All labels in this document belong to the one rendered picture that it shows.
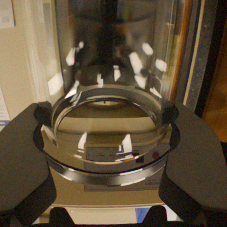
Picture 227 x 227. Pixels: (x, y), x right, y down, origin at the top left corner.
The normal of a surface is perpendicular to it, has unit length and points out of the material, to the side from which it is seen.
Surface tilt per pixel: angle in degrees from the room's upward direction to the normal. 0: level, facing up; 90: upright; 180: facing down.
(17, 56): 90
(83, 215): 90
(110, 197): 135
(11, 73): 90
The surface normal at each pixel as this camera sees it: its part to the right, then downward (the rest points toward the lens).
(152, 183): 0.04, -0.23
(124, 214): 0.04, 0.52
